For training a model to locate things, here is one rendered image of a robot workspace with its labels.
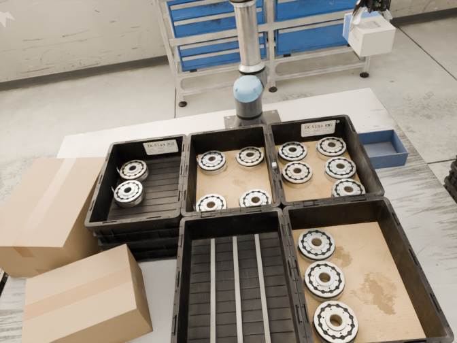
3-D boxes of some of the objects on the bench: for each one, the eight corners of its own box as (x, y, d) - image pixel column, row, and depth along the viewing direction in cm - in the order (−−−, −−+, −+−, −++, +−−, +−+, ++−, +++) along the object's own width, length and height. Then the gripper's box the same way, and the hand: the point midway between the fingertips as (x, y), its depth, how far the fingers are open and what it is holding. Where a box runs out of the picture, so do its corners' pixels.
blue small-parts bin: (353, 171, 137) (356, 158, 133) (343, 147, 148) (345, 134, 143) (404, 165, 136) (409, 152, 131) (390, 141, 147) (394, 128, 142)
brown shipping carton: (141, 269, 118) (126, 243, 107) (153, 331, 103) (136, 307, 91) (52, 303, 113) (26, 279, 102) (50, 373, 98) (20, 354, 87)
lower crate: (129, 183, 149) (120, 162, 141) (198, 175, 147) (192, 154, 139) (110, 266, 120) (96, 247, 112) (194, 258, 119) (188, 238, 110)
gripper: (356, -19, 116) (349, 39, 130) (414, -28, 116) (400, 30, 130) (347, -26, 122) (341, 30, 136) (402, -36, 122) (391, 22, 136)
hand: (368, 27), depth 135 cm, fingers closed on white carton, 14 cm apart
